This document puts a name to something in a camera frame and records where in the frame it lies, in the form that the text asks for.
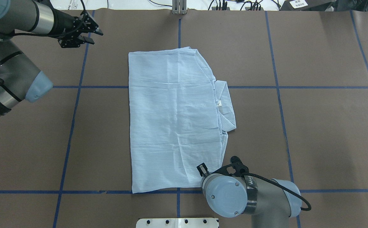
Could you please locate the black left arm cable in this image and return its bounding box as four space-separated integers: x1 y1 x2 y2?
0 0 91 40

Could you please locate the light blue button-up shirt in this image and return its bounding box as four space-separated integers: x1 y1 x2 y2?
128 47 236 193

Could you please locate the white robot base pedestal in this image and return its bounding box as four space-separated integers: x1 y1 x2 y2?
136 218 220 228

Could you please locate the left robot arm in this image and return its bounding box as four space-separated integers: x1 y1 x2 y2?
0 0 103 117

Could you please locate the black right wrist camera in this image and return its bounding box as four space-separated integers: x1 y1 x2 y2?
214 156 249 177

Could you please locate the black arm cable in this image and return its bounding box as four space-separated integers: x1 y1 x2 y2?
0 0 91 40
241 173 312 212

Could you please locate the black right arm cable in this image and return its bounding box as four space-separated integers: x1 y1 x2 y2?
241 173 312 212

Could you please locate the black power adapter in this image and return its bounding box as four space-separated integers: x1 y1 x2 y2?
280 0 336 11

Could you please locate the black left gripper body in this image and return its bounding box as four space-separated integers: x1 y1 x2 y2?
52 9 88 45

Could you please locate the aluminium frame post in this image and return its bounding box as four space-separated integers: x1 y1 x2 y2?
172 0 188 15

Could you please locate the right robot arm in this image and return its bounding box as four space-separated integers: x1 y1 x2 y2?
197 156 312 228

